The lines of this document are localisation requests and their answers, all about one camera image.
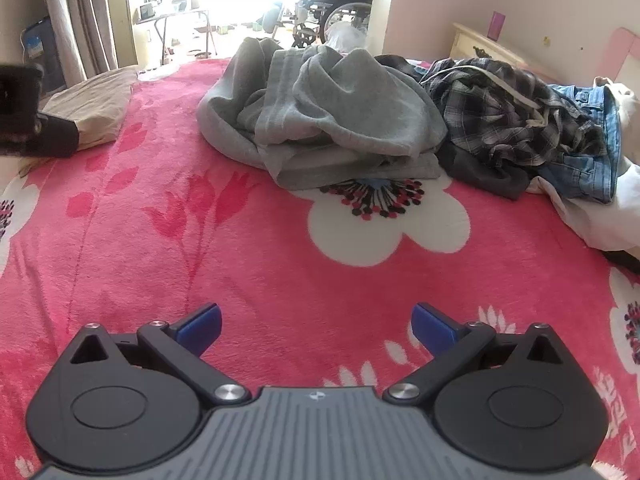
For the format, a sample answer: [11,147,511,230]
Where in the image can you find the grey plaid shirt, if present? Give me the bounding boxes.
[422,57,608,168]

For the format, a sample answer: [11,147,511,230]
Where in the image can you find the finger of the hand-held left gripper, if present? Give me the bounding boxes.
[37,114,79,159]

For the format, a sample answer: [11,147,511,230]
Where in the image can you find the pink floral blanket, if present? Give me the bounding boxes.
[0,57,640,480]

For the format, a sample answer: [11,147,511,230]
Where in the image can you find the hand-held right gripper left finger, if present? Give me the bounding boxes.
[65,302,251,407]

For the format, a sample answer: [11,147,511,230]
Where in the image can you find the blue jeans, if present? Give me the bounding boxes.
[537,82,623,206]

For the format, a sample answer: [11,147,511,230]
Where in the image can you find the black wheelchair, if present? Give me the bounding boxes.
[292,0,376,48]

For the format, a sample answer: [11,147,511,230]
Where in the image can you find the cream nightstand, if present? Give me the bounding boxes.
[449,22,531,68]

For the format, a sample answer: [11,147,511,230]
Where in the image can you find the pink headboard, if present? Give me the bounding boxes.
[606,27,640,93]

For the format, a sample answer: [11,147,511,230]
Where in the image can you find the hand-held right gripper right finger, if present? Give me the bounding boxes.
[382,302,568,406]

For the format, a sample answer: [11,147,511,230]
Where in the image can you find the grey curtain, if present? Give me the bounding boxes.
[40,0,119,84]

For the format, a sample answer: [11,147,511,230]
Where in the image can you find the clear plastic bag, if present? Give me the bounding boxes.
[325,22,369,54]

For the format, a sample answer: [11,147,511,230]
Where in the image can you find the folding table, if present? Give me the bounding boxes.
[132,7,219,61]

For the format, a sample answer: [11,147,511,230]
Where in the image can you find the grey sweatshirt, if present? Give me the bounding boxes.
[196,37,448,191]

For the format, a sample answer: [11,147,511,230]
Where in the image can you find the folded beige pants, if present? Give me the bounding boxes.
[42,67,139,152]

